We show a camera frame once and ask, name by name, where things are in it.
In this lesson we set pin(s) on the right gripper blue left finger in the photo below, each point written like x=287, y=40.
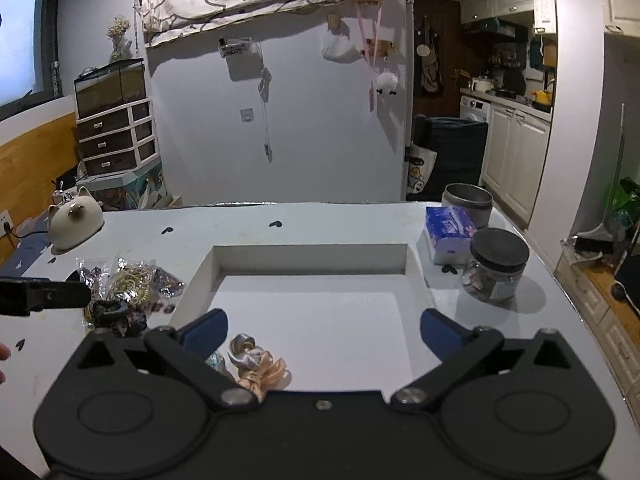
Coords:
x=182, y=354

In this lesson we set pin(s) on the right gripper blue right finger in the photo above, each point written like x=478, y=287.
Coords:
x=464, y=355

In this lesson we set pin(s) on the blue floral fabric scrunchie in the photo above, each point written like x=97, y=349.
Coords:
x=216, y=362

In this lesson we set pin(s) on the dark crochet yarn scrunchie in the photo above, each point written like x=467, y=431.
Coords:
x=118, y=317

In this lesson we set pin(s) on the satin peach scrunchie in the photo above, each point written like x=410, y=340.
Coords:
x=258, y=371

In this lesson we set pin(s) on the bag of dark hair accessories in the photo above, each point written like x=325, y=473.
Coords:
x=94, y=273

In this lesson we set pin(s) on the bag of beige hair ties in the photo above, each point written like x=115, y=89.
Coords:
x=131, y=281

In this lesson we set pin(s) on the person left hand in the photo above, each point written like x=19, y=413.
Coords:
x=5, y=354

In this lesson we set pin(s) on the cream cat ceramic figurine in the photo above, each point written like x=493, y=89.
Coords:
x=74, y=222

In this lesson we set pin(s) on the glass jar black lid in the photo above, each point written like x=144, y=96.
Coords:
x=497, y=261

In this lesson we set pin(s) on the white shallow tray box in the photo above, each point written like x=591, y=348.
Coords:
x=344, y=317

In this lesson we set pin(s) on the blue tissue pack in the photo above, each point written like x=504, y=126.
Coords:
x=449, y=231

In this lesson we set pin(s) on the grey metal round tin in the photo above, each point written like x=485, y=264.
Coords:
x=475, y=200

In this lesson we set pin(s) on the white drawer cabinet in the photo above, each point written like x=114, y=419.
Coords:
x=120, y=139

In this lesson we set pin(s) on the dark chair with cushion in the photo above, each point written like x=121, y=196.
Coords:
x=443, y=150

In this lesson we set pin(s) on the white washing machine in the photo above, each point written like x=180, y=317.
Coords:
x=474, y=109

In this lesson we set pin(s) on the white plush sheep toy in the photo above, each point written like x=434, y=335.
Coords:
x=386, y=83

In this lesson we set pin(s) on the dried flower vase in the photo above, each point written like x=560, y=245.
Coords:
x=116, y=32

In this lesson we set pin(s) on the white hanging bag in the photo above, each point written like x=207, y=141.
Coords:
x=338, y=48

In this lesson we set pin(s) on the white wall socket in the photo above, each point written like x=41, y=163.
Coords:
x=6, y=223

